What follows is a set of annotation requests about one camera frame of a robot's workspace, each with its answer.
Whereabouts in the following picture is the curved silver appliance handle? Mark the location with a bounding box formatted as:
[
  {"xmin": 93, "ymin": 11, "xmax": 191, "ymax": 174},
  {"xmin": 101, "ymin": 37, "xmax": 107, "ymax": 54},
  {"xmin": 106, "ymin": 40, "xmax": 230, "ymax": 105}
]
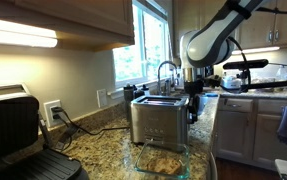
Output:
[{"xmin": 206, "ymin": 151, "xmax": 219, "ymax": 180}]

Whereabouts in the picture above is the stainless steel two-slot toaster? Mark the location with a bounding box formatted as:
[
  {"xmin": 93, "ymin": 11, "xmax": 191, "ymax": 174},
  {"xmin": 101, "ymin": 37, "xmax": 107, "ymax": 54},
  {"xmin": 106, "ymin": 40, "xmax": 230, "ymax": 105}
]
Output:
[{"xmin": 129, "ymin": 95, "xmax": 191, "ymax": 153}]

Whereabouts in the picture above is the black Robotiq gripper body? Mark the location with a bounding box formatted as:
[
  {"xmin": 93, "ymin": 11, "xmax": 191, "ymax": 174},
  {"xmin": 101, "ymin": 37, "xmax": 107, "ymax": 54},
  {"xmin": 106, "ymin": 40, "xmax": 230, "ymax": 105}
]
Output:
[{"xmin": 183, "ymin": 79, "xmax": 205, "ymax": 98}]

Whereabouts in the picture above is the white wall power outlet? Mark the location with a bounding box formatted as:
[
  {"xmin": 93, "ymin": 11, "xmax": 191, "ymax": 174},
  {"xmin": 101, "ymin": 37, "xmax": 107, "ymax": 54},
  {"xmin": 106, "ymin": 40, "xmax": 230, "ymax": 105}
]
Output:
[{"xmin": 43, "ymin": 99, "xmax": 64, "ymax": 129}]

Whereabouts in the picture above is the grey grill power cable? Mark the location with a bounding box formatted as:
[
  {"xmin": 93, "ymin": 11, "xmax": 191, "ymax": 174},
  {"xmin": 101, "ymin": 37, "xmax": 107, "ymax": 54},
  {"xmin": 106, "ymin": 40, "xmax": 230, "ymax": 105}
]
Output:
[{"xmin": 53, "ymin": 113, "xmax": 80, "ymax": 152}]

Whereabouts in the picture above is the black toaster power cable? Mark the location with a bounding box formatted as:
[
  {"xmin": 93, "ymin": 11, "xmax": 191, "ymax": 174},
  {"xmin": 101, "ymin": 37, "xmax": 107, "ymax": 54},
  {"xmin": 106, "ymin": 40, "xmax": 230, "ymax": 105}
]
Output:
[{"xmin": 51, "ymin": 106, "xmax": 131, "ymax": 137}]

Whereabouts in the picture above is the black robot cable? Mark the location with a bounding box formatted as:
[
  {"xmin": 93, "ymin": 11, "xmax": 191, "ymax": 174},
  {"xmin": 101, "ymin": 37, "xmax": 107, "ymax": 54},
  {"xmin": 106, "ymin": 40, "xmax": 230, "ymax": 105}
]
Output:
[{"xmin": 216, "ymin": 6, "xmax": 287, "ymax": 93}]

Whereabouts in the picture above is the black panini grill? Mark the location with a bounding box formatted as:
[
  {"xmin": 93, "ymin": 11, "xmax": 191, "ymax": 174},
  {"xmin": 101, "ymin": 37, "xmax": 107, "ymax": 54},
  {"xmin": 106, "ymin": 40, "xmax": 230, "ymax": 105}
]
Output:
[{"xmin": 0, "ymin": 83, "xmax": 91, "ymax": 180}]

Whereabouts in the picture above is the white cooking pot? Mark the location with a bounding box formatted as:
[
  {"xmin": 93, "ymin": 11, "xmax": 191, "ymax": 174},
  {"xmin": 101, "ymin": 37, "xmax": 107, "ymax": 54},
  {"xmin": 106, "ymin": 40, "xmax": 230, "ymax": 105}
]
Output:
[{"xmin": 221, "ymin": 75, "xmax": 243, "ymax": 90}]

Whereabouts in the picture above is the chrome kitchen faucet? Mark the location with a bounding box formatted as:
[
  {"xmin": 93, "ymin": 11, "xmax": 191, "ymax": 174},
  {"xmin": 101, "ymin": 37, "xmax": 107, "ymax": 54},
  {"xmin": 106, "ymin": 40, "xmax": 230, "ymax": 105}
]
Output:
[{"xmin": 156, "ymin": 60, "xmax": 181, "ymax": 97}]

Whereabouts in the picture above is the black bar-shaped camera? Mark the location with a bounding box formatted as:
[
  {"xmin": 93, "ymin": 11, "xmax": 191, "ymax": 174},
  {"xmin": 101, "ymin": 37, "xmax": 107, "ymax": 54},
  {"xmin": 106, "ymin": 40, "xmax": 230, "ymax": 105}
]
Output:
[{"xmin": 222, "ymin": 58, "xmax": 270, "ymax": 71}]

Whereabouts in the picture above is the under-cabinet light strip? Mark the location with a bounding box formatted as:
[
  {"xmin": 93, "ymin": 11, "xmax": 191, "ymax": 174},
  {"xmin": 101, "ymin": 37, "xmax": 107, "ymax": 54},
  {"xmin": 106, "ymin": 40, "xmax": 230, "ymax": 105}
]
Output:
[
  {"xmin": 232, "ymin": 46, "xmax": 281, "ymax": 56},
  {"xmin": 0, "ymin": 16, "xmax": 59, "ymax": 49}
]

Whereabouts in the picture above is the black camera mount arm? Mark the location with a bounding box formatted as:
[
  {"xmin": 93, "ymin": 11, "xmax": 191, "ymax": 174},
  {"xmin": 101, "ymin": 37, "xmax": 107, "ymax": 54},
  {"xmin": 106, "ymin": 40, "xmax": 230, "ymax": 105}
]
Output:
[{"xmin": 237, "ymin": 69, "xmax": 287, "ymax": 94}]

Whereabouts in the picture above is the black bottle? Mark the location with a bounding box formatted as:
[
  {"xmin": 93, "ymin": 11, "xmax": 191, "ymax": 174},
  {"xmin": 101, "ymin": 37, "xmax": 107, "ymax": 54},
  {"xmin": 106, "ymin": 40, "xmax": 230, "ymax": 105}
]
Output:
[{"xmin": 123, "ymin": 83, "xmax": 136, "ymax": 122}]

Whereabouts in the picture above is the beige base cabinet with drawers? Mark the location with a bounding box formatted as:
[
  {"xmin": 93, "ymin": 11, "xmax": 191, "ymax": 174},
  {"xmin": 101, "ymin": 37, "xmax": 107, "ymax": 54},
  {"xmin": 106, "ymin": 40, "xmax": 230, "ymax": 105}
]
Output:
[{"xmin": 214, "ymin": 97, "xmax": 287, "ymax": 172}]

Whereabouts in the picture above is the clear glass baking dish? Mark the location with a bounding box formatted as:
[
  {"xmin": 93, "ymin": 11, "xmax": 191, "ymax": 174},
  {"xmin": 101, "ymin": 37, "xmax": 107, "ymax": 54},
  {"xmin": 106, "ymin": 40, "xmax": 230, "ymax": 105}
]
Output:
[{"xmin": 135, "ymin": 141, "xmax": 191, "ymax": 180}]

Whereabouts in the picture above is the wall cabinet with metal handles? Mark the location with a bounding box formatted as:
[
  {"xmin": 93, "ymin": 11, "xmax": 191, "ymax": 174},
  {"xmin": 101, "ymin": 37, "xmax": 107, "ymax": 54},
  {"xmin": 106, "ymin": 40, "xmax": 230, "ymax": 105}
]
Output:
[{"xmin": 172, "ymin": 0, "xmax": 287, "ymax": 54}]

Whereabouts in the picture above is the kitchen window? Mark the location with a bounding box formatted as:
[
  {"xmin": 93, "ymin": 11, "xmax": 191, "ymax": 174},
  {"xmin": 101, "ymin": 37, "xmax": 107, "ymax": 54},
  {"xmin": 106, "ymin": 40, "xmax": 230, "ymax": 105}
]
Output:
[{"xmin": 112, "ymin": 0, "xmax": 171, "ymax": 90}]

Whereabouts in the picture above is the white wall switch plate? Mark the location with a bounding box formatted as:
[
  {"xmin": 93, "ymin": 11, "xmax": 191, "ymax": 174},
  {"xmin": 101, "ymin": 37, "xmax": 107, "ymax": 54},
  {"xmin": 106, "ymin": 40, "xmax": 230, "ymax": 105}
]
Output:
[{"xmin": 96, "ymin": 88, "xmax": 109, "ymax": 109}]

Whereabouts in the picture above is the wooden wall cabinet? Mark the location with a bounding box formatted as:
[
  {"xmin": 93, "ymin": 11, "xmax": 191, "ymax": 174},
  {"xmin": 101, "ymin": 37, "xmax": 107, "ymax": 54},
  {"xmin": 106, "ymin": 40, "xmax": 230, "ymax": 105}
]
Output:
[{"xmin": 0, "ymin": 0, "xmax": 136, "ymax": 53}]

